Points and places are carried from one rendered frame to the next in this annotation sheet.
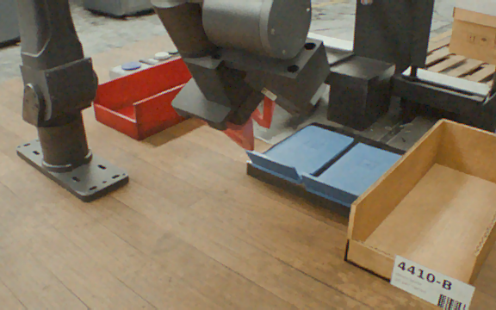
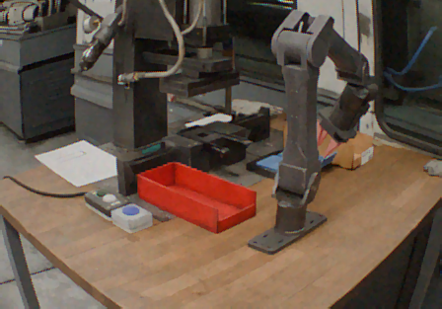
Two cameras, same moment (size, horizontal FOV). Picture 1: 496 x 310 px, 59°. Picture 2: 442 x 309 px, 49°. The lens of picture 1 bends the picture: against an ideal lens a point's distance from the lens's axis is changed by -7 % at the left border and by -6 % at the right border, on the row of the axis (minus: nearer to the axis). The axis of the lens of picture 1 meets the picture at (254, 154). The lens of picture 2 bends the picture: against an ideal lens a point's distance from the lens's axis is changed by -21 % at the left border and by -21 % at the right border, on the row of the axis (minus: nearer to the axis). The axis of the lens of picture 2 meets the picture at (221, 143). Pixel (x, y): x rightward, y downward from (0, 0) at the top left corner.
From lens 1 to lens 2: 1.48 m
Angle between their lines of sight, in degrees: 78
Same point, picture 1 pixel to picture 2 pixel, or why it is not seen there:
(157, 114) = (243, 197)
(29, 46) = (314, 151)
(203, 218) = (332, 193)
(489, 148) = not seen: hidden behind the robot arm
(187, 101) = (346, 134)
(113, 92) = (204, 211)
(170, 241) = (349, 197)
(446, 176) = not seen: hidden behind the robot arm
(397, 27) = (159, 106)
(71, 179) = (312, 223)
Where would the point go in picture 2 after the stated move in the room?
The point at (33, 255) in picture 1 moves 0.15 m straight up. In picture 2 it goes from (366, 223) to (375, 161)
